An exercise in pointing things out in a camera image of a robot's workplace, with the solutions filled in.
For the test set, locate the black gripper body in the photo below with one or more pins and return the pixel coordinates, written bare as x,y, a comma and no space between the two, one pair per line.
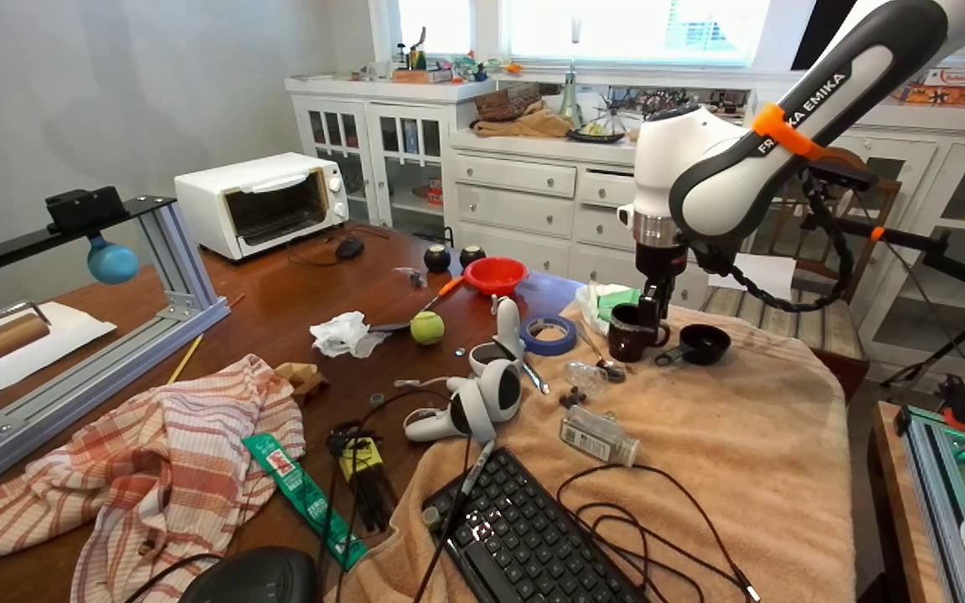
660,270

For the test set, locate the brown ceramic mug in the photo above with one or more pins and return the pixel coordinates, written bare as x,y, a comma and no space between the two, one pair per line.
633,333

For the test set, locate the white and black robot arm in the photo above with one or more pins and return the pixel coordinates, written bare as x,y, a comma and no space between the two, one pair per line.
703,184

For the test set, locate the black measuring cup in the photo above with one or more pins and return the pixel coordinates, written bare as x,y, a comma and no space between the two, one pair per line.
699,347

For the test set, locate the white coffee filter bowl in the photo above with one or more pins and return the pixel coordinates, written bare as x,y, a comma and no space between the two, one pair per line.
602,299

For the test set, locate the metal spoon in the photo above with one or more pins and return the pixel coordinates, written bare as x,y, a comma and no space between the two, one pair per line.
606,370

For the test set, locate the wooden chair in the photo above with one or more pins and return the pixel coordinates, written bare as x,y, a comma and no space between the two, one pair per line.
808,255

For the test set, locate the white cabinet dresser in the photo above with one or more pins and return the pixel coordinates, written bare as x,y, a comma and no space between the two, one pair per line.
416,164

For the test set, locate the small black clip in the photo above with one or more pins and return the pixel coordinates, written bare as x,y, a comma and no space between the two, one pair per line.
575,397

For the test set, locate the red plastic bowl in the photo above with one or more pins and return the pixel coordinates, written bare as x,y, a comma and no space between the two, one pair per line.
492,276

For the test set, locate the white VR controller rear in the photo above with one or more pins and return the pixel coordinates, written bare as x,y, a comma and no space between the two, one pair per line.
502,336

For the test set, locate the white vr controller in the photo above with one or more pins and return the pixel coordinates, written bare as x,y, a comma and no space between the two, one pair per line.
475,407
502,336

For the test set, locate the small glass bottle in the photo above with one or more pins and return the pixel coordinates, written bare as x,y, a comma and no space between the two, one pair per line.
597,436

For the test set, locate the tan towel table cover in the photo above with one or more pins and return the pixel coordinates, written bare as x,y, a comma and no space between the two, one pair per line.
740,465

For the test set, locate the black round object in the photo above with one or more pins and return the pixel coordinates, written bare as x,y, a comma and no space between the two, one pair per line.
435,258

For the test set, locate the white VR controller front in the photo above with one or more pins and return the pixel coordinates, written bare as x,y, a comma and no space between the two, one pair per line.
475,407

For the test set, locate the yellow-green tennis ball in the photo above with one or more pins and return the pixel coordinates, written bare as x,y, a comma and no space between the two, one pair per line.
426,329

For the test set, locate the black tripod stand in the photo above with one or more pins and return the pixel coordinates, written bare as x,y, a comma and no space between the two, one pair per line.
936,255

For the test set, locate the wooden dining table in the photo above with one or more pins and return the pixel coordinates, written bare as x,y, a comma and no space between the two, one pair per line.
271,302

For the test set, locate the black keyboard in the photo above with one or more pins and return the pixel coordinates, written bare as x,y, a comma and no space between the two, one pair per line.
518,543

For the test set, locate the black computer mouse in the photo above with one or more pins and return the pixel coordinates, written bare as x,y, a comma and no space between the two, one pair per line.
349,250

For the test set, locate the crumpled white tissue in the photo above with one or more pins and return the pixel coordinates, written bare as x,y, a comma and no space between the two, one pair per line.
347,336

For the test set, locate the black yellow tool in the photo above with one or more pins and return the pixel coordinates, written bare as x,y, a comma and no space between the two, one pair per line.
364,466

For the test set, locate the white toaster oven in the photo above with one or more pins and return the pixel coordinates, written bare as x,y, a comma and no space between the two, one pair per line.
255,206

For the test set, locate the green package strip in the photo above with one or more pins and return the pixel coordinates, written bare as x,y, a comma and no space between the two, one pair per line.
305,500

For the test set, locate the yellow pencil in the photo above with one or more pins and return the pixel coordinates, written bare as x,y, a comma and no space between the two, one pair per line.
186,359

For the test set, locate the black round pad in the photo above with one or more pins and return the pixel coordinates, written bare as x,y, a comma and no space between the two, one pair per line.
264,573

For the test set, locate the blue bulb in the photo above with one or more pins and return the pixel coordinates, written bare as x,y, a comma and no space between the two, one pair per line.
111,264

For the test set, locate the red striped cloth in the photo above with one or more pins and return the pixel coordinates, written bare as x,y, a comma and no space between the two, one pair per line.
158,479

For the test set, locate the white paper sheet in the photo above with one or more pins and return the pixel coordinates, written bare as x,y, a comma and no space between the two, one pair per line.
69,333

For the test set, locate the orange handled screwdriver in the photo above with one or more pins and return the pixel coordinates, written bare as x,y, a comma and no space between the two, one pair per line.
439,297

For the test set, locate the robot base aluminium frame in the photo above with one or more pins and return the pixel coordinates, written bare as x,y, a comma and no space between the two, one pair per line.
918,490

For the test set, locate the aluminium frame stand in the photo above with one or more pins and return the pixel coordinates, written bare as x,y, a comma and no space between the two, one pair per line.
62,359

